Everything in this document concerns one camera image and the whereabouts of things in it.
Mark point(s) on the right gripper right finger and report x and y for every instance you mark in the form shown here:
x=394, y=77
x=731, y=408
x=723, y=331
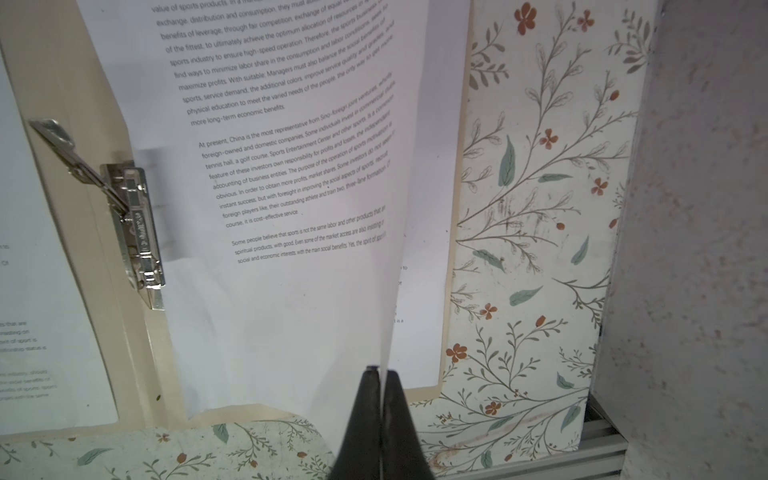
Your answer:
x=402, y=457

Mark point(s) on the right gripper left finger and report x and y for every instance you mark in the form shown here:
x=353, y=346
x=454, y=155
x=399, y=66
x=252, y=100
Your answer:
x=359, y=455

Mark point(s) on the printed paper sheet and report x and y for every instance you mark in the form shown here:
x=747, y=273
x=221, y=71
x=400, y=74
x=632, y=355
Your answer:
x=52, y=373
x=277, y=138
x=417, y=346

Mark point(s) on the brown cardboard folder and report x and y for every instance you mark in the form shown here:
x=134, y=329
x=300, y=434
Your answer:
x=103, y=207

